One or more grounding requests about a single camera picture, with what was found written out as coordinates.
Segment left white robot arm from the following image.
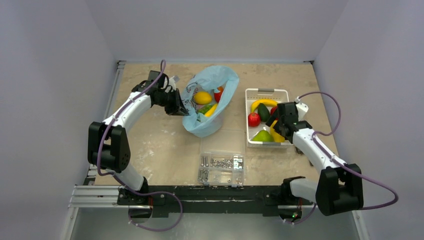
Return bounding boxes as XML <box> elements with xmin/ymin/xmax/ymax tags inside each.
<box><xmin>87</xmin><ymin>70</ymin><xmax>189</xmax><ymax>205</ymax></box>

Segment green fake avocado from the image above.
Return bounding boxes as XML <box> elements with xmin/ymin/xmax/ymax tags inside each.
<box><xmin>257</xmin><ymin>103</ymin><xmax>270</xmax><ymax>123</ymax></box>

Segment red fake apple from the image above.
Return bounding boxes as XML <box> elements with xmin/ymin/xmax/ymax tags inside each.
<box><xmin>247</xmin><ymin>112</ymin><xmax>261</xmax><ymax>128</ymax></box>

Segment green fake pear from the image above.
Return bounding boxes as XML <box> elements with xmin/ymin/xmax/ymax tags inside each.
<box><xmin>251</xmin><ymin>130</ymin><xmax>274</xmax><ymax>142</ymax></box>

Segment light blue plastic bag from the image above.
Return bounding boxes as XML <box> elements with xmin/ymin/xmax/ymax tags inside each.
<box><xmin>181</xmin><ymin>65</ymin><xmax>240</xmax><ymax>138</ymax></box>

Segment yellow fake banana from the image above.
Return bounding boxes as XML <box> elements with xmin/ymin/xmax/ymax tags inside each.
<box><xmin>250</xmin><ymin>98</ymin><xmax>278</xmax><ymax>113</ymax></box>
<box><xmin>204</xmin><ymin>103</ymin><xmax>218</xmax><ymax>117</ymax></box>

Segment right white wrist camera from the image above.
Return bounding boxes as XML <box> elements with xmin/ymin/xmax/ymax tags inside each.
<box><xmin>294</xmin><ymin>97</ymin><xmax>309</xmax><ymax>121</ymax></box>

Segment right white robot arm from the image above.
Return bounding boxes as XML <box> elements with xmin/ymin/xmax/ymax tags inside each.
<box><xmin>266</xmin><ymin>102</ymin><xmax>364</xmax><ymax>216</ymax></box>

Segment clear plastic screw box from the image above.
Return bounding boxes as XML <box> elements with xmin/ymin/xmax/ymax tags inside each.
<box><xmin>197</xmin><ymin>129</ymin><xmax>245</xmax><ymax>188</ymax></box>

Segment red fake tomato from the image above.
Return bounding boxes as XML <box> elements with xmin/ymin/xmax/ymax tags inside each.
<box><xmin>270</xmin><ymin>106</ymin><xmax>277</xmax><ymax>117</ymax></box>

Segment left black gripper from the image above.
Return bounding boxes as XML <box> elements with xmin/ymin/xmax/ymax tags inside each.
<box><xmin>155</xmin><ymin>88</ymin><xmax>189</xmax><ymax>117</ymax></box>

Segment white plastic basket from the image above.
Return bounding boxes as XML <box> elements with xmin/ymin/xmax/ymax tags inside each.
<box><xmin>244</xmin><ymin>88</ymin><xmax>292</xmax><ymax>149</ymax></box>

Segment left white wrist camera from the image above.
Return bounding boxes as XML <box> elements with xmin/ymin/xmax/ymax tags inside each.
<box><xmin>163</xmin><ymin>75</ymin><xmax>180</xmax><ymax>93</ymax></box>

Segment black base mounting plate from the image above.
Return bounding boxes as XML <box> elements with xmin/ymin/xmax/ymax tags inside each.
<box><xmin>117</xmin><ymin>185</ymin><xmax>312</xmax><ymax>218</ymax></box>

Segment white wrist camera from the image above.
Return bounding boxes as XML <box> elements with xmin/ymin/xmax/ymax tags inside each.
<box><xmin>163</xmin><ymin>75</ymin><xmax>180</xmax><ymax>93</ymax></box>
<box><xmin>294</xmin><ymin>97</ymin><xmax>309</xmax><ymax>121</ymax></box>

